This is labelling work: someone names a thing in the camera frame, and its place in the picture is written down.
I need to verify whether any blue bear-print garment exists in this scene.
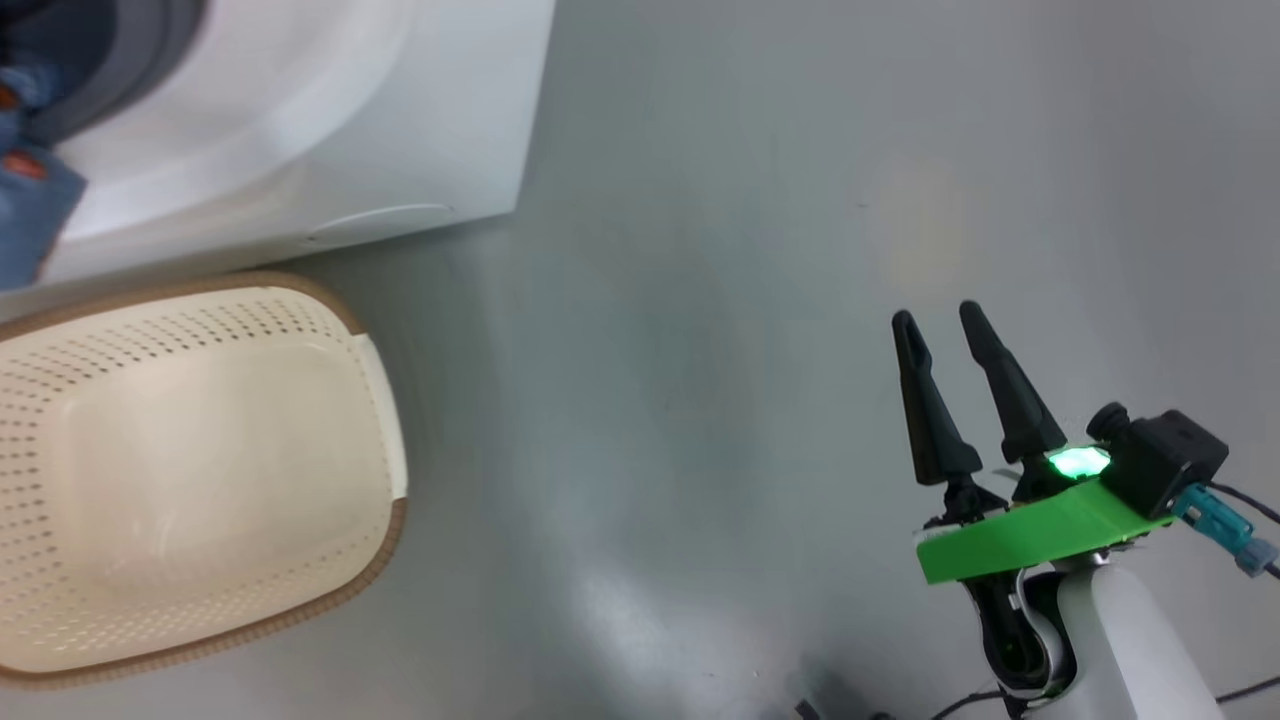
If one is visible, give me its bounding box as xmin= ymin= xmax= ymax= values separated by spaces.
xmin=0 ymin=60 xmax=89 ymax=291

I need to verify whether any round filter cover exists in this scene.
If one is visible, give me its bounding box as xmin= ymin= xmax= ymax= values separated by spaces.
xmin=300 ymin=203 xmax=456 ymax=246

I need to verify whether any teal-plug camera cable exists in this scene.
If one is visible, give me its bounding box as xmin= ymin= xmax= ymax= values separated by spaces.
xmin=1170 ymin=483 xmax=1280 ymax=581

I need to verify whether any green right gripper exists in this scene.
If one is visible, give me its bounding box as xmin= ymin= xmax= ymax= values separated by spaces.
xmin=890 ymin=300 xmax=1177 ymax=701

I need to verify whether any white front-load washing machine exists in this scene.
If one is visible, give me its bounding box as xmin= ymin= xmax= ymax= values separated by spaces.
xmin=0 ymin=0 xmax=557 ymax=321

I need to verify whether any cream perforated laundry basket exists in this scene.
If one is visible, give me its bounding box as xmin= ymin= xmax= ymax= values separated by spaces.
xmin=0 ymin=272 xmax=409 ymax=691

